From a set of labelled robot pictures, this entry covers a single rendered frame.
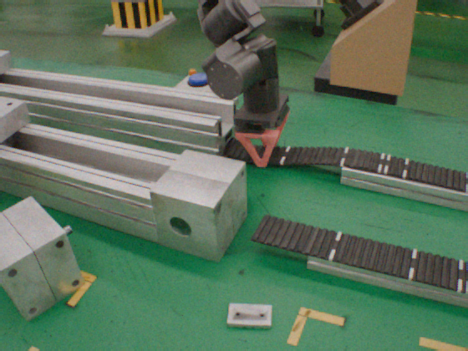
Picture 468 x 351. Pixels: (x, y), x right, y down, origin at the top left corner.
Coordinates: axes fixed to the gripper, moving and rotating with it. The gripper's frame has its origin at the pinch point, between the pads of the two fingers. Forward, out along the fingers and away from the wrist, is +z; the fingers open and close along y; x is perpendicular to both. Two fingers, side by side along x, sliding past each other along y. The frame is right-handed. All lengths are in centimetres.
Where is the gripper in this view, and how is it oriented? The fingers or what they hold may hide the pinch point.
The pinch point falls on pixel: (265, 154)
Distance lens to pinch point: 77.8
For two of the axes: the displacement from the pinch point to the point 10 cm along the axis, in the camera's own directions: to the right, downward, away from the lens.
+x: 9.4, 1.2, -3.3
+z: 1.0, 8.2, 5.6
